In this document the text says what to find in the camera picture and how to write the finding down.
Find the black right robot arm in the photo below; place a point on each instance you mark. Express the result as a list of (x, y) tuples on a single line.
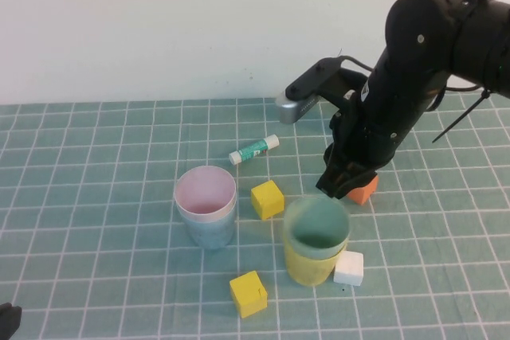
[(418, 37)]

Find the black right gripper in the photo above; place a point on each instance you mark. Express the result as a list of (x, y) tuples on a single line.
[(366, 137)]

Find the light blue plastic cup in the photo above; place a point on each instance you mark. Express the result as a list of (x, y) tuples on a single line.
[(209, 234)]

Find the green checked tablecloth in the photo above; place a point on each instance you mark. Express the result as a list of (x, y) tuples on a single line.
[(99, 196)]

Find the orange cube block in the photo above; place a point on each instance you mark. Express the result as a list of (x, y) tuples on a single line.
[(364, 194)]

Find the white cube block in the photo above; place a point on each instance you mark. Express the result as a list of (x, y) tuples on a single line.
[(348, 268)]

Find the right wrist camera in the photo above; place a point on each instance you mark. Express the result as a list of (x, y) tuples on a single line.
[(311, 77)]

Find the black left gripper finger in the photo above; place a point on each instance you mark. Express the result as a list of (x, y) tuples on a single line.
[(9, 318)]

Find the green white glue stick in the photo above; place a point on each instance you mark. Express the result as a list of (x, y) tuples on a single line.
[(253, 150)]

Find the yellow plastic cup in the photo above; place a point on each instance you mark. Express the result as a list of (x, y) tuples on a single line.
[(307, 270)]

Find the yellow cube block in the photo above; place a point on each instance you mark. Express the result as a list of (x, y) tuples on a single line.
[(248, 294), (267, 198)]

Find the pink plastic cup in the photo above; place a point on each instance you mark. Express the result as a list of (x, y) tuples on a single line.
[(205, 192)]

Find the green plastic cup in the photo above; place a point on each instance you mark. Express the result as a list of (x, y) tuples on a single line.
[(318, 224)]

